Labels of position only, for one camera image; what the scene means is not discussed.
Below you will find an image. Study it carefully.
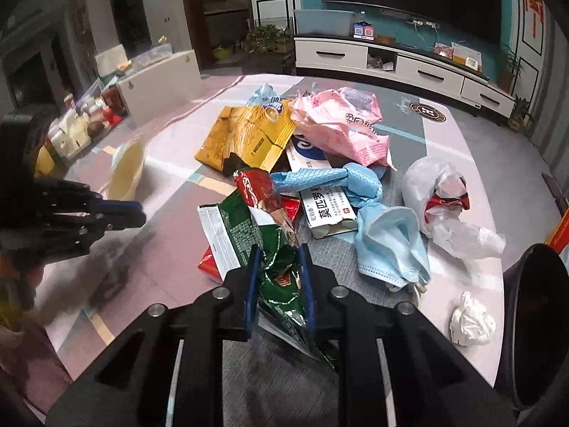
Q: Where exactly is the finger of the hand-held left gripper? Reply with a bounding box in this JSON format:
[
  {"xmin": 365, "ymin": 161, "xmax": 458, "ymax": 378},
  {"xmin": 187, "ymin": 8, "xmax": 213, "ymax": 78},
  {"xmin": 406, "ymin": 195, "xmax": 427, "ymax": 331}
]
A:
[
  {"xmin": 36, "ymin": 211, "xmax": 147, "ymax": 259},
  {"xmin": 36, "ymin": 178, "xmax": 144, "ymax": 216}
]

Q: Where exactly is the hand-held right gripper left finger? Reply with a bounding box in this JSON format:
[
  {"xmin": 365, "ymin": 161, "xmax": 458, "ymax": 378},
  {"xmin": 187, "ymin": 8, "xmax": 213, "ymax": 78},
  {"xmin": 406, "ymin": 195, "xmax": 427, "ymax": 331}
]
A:
[{"xmin": 44, "ymin": 244, "xmax": 263, "ymax": 427}]

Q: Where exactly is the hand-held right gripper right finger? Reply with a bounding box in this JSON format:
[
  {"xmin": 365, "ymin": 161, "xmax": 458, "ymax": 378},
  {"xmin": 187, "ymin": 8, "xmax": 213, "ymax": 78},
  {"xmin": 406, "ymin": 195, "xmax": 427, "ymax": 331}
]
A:
[{"xmin": 297, "ymin": 244, "xmax": 525, "ymax": 427}]

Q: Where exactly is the green snack bag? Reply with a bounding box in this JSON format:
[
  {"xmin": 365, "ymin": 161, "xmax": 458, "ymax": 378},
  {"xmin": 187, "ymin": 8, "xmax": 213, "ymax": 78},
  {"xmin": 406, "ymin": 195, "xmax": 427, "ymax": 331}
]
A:
[{"xmin": 198, "ymin": 191, "xmax": 341, "ymax": 368}]

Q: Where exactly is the pink plastic packaging bag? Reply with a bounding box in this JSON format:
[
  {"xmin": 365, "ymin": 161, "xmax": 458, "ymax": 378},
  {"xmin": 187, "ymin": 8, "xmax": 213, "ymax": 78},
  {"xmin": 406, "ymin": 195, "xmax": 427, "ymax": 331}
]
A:
[{"xmin": 289, "ymin": 86, "xmax": 397, "ymax": 170}]

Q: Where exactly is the black trash bin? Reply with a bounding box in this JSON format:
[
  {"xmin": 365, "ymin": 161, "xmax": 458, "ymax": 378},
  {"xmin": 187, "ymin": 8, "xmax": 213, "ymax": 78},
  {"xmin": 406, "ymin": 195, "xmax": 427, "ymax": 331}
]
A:
[{"xmin": 491, "ymin": 242, "xmax": 569, "ymax": 412}]

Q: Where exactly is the beige paper bowl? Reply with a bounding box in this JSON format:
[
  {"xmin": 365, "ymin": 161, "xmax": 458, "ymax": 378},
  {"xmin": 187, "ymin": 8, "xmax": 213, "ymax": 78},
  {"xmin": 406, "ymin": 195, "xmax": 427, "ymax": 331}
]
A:
[{"xmin": 105, "ymin": 139, "xmax": 147, "ymax": 202}]

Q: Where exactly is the red flat packet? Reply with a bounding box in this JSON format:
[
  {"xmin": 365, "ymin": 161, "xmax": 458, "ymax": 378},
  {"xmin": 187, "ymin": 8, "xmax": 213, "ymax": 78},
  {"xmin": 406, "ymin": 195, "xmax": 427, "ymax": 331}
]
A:
[{"xmin": 198, "ymin": 249, "xmax": 225, "ymax": 282}]

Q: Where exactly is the pink grey patterned tablecloth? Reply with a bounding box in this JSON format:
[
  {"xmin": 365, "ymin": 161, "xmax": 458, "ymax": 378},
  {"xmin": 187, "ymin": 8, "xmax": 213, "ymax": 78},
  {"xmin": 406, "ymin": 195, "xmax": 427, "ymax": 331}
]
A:
[{"xmin": 44, "ymin": 73, "xmax": 561, "ymax": 388}]

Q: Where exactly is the white medicine box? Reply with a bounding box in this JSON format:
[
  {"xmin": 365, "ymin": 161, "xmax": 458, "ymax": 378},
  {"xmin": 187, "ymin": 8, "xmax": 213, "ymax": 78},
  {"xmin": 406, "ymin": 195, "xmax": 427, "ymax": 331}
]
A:
[{"xmin": 300, "ymin": 184, "xmax": 358, "ymax": 238}]

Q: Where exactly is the clutter of bottles and jars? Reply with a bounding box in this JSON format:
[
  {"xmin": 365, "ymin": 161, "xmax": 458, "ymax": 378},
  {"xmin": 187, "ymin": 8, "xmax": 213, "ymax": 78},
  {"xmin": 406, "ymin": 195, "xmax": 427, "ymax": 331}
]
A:
[{"xmin": 36, "ymin": 84, "xmax": 129, "ymax": 176}]

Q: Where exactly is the red brown snack wrapper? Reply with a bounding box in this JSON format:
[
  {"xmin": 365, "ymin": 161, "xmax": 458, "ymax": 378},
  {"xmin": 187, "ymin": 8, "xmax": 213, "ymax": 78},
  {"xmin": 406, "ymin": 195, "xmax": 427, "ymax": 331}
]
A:
[{"xmin": 233, "ymin": 167, "xmax": 303, "ymax": 247}]

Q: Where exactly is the blue face mask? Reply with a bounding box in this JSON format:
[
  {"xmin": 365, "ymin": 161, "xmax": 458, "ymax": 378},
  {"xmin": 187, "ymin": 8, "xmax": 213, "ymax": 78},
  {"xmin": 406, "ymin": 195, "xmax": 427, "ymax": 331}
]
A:
[{"xmin": 354, "ymin": 202, "xmax": 432, "ymax": 293}]

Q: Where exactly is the blue knotted cloth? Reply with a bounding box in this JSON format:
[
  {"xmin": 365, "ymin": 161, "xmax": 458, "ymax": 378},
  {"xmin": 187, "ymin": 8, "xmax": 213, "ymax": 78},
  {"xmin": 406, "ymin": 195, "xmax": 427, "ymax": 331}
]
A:
[{"xmin": 270, "ymin": 163, "xmax": 384, "ymax": 207}]

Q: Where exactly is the yellow snack bag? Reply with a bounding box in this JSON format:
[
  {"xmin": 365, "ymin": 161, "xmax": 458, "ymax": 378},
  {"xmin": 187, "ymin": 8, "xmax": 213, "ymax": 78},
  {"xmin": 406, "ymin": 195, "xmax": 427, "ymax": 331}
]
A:
[{"xmin": 194, "ymin": 106, "xmax": 296, "ymax": 176}]

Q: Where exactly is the white plastic bag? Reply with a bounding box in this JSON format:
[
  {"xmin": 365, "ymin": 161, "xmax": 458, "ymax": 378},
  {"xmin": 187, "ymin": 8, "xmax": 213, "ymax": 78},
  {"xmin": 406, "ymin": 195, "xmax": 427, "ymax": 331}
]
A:
[{"xmin": 402, "ymin": 157, "xmax": 507, "ymax": 259}]

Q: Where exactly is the clear plastic storage box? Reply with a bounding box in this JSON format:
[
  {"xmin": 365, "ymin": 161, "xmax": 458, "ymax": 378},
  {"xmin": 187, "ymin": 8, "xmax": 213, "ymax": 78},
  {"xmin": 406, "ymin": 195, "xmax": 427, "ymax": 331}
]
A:
[{"xmin": 129, "ymin": 44, "xmax": 174, "ymax": 70}]

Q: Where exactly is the red crumpled wrapper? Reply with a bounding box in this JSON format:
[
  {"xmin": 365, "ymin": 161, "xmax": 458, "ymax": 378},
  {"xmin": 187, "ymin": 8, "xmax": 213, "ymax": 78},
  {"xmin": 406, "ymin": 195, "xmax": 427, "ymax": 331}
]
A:
[{"xmin": 424, "ymin": 175, "xmax": 471, "ymax": 224}]

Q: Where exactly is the crumpled white tissue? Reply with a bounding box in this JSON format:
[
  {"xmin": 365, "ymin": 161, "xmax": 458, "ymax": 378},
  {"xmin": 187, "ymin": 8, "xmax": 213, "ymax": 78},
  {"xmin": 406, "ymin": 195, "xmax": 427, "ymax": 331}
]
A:
[{"xmin": 450, "ymin": 291, "xmax": 497, "ymax": 347}]

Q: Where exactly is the light blue white wrapper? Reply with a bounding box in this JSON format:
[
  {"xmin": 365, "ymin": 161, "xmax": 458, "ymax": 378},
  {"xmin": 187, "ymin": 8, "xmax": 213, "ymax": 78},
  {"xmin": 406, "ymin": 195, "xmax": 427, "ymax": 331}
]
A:
[{"xmin": 246, "ymin": 82, "xmax": 292, "ymax": 123}]

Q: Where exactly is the cluster of potted plants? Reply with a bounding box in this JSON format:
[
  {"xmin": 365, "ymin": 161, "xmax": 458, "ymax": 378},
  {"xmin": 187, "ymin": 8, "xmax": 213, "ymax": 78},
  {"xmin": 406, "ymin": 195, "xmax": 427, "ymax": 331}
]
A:
[{"xmin": 244, "ymin": 24, "xmax": 287, "ymax": 54}]

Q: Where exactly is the white tv cabinet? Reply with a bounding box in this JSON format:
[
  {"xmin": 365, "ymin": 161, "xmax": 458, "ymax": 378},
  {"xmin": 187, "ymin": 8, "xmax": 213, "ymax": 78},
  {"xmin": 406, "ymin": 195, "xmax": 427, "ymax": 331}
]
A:
[{"xmin": 293, "ymin": 36, "xmax": 516, "ymax": 127}]

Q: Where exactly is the grey glass tank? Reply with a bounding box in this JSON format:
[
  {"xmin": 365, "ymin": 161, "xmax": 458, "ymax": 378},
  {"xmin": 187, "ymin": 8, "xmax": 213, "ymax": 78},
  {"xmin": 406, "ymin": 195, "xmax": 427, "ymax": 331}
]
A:
[{"xmin": 293, "ymin": 9, "xmax": 352, "ymax": 38}]

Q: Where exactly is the orange cardboard box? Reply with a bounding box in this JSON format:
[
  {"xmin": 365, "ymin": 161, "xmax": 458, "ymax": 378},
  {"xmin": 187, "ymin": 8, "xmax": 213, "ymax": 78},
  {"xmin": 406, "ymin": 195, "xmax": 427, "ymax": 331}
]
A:
[{"xmin": 544, "ymin": 211, "xmax": 569, "ymax": 254}]

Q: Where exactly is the small potted plant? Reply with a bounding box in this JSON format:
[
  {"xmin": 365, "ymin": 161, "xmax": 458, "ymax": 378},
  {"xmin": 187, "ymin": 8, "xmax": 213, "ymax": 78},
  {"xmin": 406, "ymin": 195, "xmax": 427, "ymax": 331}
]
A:
[{"xmin": 507, "ymin": 95, "xmax": 535, "ymax": 132}]

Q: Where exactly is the red wall knot decoration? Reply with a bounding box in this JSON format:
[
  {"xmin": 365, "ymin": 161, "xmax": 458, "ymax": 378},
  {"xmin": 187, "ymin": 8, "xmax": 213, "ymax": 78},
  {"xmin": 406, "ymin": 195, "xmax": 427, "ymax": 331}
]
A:
[{"xmin": 522, "ymin": 0, "xmax": 546, "ymax": 56}]

